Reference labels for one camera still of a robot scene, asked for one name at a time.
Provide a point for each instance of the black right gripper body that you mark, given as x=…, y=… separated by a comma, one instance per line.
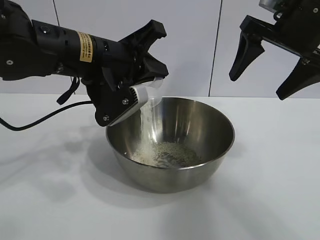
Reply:
x=300, y=27

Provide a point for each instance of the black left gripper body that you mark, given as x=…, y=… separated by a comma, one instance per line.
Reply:
x=125, y=55

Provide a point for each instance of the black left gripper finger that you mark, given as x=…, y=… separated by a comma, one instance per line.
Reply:
x=155, y=68

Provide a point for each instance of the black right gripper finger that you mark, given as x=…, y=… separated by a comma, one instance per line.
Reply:
x=297, y=81
x=243, y=57

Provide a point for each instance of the translucent plastic measuring cup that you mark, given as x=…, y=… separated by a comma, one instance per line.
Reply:
x=152, y=92

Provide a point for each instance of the stainless steel bowl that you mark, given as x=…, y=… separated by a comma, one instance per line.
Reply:
x=190, y=140

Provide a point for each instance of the white rice grains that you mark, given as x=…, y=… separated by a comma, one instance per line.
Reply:
x=162, y=152

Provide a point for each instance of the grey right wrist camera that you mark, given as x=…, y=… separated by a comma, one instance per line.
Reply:
x=268, y=3

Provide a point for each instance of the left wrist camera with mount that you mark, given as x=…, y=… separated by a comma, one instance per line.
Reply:
x=112, y=102

